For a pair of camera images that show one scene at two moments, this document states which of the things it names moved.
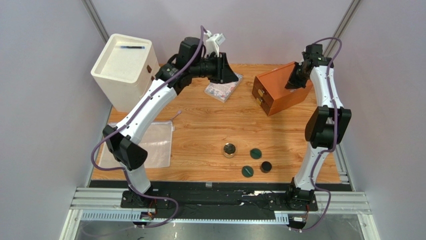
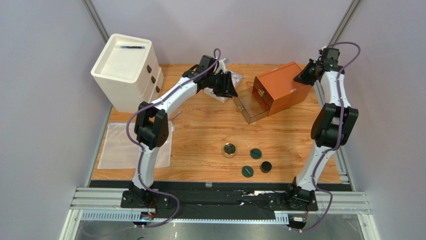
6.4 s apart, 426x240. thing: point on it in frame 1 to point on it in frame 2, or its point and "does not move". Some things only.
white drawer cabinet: [124, 69] does not move
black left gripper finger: [217, 76] to [221, 86]
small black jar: [266, 167] does not move
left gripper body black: [203, 69] to [212, 81]
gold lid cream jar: [229, 150] does not move
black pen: [133, 47] does not move
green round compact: [255, 153] does not move
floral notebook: [221, 91] does not move
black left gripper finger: [223, 73] to [231, 91]
